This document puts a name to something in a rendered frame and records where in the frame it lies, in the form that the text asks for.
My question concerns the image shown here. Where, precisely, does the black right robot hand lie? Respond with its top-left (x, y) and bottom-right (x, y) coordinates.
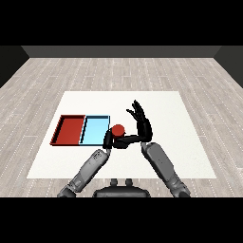
top-left (125, 100), bottom-right (154, 143)

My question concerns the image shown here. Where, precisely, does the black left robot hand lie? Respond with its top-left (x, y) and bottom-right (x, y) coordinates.
top-left (103, 128), bottom-right (142, 151)

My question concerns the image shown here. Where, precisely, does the light blue shallow open box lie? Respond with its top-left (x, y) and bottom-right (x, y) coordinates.
top-left (79, 114), bottom-right (111, 146)

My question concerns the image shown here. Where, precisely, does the red shallow open box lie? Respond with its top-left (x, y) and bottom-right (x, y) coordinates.
top-left (49, 114), bottom-right (87, 147)

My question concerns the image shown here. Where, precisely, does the dark grey robot body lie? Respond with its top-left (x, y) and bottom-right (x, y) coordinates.
top-left (92, 178), bottom-right (152, 198)

